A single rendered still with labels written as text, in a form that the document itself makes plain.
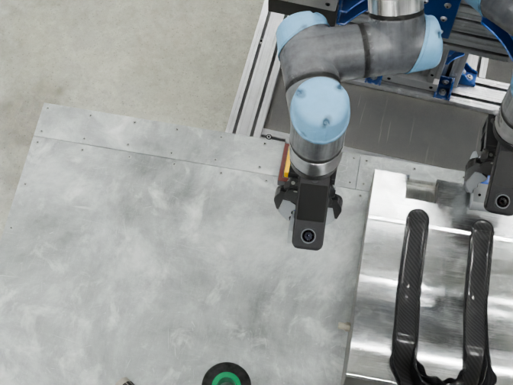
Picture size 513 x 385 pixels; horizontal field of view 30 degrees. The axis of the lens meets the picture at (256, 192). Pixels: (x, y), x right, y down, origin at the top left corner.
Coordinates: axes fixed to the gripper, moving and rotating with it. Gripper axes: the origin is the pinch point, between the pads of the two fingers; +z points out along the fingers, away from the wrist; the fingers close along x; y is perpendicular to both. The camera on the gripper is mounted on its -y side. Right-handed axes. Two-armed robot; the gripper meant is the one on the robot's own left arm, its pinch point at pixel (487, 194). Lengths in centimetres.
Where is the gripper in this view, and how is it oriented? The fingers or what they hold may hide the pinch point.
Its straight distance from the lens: 164.8
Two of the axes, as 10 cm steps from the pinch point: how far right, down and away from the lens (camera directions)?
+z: 0.0, 4.2, 9.1
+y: 1.8, -8.9, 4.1
